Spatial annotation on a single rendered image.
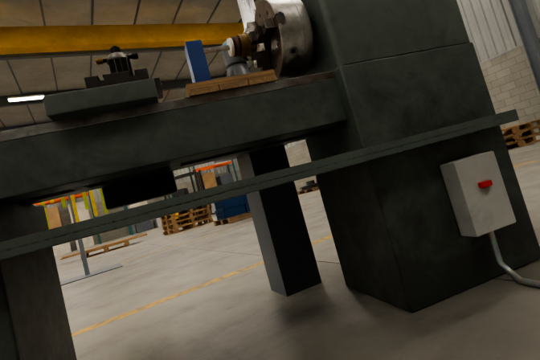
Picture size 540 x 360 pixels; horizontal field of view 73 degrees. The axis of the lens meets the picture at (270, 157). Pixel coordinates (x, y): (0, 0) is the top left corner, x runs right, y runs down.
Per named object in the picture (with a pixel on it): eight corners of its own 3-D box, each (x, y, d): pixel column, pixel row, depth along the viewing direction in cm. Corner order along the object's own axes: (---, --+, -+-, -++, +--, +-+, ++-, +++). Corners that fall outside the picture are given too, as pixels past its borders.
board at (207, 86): (254, 109, 158) (251, 100, 158) (276, 79, 123) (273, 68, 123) (185, 123, 149) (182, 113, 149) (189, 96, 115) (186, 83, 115)
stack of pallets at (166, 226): (201, 223, 1129) (195, 201, 1135) (214, 221, 1063) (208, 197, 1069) (163, 235, 1049) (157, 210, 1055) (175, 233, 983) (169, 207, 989)
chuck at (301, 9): (290, 82, 164) (275, 12, 161) (320, 67, 134) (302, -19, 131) (283, 83, 163) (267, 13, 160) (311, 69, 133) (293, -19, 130)
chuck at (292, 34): (283, 83, 163) (267, 13, 160) (311, 69, 133) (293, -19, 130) (264, 87, 161) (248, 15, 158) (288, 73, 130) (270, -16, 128)
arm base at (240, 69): (224, 89, 198) (219, 72, 199) (249, 86, 204) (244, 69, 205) (231, 79, 184) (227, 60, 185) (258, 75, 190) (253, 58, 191)
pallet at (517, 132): (509, 145, 860) (503, 128, 863) (550, 137, 787) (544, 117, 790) (481, 155, 794) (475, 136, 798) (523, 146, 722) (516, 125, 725)
